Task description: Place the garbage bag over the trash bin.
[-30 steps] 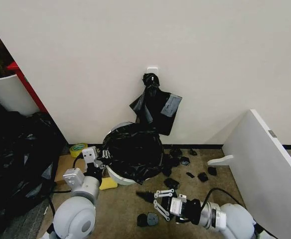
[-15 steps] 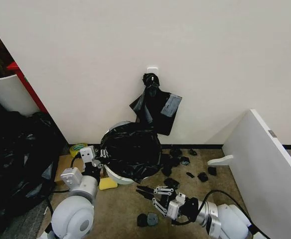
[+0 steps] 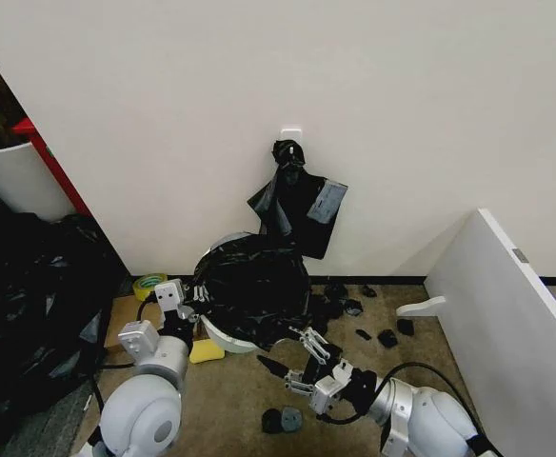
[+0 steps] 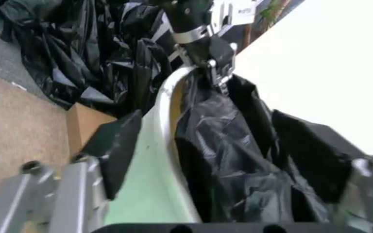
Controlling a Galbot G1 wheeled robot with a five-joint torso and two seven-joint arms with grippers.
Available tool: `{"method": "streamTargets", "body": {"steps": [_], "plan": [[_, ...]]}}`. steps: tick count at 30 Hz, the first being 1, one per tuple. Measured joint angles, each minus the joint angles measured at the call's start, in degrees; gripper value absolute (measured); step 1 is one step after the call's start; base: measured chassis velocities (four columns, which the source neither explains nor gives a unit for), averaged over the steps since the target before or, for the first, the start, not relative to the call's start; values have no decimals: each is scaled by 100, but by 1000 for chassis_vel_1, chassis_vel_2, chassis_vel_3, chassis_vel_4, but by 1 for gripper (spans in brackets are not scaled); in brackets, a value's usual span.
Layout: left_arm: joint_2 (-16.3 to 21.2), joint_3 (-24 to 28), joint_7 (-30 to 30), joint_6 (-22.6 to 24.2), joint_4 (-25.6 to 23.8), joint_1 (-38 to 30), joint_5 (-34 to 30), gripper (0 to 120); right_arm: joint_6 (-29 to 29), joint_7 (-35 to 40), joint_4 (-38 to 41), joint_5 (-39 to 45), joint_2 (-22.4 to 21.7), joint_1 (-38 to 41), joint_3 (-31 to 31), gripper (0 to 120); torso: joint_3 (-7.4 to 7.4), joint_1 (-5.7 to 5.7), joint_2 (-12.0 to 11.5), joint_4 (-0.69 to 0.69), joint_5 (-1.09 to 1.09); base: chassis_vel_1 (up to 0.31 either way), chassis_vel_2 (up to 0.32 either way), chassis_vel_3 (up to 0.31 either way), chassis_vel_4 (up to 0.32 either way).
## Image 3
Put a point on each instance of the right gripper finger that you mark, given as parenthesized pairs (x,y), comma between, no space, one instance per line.
(299,382)
(315,345)

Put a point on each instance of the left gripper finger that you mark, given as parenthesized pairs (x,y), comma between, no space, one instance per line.
(198,292)
(190,314)

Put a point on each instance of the black garbage bag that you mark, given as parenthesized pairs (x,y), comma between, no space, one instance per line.
(254,290)

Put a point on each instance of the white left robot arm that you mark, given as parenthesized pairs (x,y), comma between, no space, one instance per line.
(140,409)

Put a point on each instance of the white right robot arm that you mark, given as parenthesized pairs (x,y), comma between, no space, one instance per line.
(430,419)

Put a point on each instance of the white round trash bin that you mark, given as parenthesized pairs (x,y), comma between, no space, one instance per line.
(225,342)

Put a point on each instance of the hanging black garbage bags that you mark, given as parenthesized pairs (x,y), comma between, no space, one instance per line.
(302,214)

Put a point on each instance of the large black plastic bag pile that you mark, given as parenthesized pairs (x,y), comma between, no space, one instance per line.
(25,309)

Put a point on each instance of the grey round disc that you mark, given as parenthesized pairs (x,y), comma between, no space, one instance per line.
(291,418)

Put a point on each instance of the yellow sponge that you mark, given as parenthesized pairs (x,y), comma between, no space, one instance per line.
(205,353)

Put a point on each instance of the black plastic scrap cluster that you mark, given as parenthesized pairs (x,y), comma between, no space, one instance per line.
(335,302)

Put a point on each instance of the crumpled black plastic lump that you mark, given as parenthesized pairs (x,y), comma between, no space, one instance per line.
(271,421)

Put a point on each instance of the small black plastic scrap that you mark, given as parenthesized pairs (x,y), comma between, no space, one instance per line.
(363,334)
(368,290)
(405,327)
(387,339)

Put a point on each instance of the yellow tape roll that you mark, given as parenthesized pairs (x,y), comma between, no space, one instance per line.
(145,285)

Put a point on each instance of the white panel foot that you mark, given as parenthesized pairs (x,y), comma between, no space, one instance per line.
(418,307)

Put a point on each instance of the white furniture panel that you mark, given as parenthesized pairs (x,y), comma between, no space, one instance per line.
(506,323)

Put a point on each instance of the red board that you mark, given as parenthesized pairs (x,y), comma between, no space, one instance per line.
(49,157)

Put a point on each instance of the large white planter pot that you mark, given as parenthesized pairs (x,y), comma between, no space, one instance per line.
(16,176)

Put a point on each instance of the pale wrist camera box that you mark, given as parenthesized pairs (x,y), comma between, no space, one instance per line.
(328,390)
(169,294)

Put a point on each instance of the white wall hook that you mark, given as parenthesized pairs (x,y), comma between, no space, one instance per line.
(290,133)

